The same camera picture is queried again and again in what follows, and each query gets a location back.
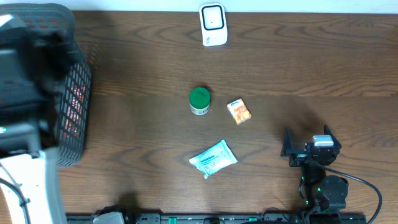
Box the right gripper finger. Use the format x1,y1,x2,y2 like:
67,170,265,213
282,128,293,151
323,124,341,148

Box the small orange tissue pack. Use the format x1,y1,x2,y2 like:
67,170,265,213
227,98,252,125

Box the teal wet wipes pack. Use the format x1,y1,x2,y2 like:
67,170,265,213
189,139,238,179

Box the green lid jar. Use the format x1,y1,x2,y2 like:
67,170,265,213
189,87,211,116

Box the red orange snack packet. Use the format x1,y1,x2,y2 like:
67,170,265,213
63,83,85,138

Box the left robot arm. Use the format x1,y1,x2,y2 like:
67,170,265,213
1,14,79,223

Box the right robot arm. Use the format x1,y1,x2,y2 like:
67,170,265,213
280,126,349,223

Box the white barcode scanner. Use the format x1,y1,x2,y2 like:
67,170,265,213
199,3,228,47

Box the grey plastic mesh basket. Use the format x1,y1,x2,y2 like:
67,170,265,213
1,3,92,167

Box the right black cable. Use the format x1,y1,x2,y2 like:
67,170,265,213
310,160,383,224

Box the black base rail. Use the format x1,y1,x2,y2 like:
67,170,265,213
67,212,368,224

